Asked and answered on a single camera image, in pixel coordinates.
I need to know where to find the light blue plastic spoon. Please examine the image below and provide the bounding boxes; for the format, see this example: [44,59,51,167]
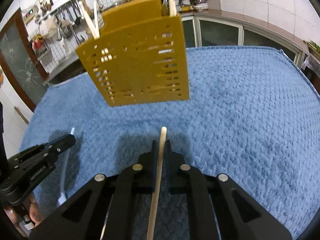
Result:
[56,127,76,207]

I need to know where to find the person's left hand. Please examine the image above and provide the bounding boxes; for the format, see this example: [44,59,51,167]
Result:
[3,192,47,228]

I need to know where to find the brown glass door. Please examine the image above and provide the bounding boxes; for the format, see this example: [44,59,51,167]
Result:
[1,9,49,111]

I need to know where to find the blue fleece table cloth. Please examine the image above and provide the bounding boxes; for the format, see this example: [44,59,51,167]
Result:
[21,47,319,238]

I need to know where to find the yellow perforated utensil holder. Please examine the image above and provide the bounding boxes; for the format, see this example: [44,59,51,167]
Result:
[76,0,189,107]

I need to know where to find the hanging utensil rack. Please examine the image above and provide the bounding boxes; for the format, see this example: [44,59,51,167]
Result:
[19,0,87,47]

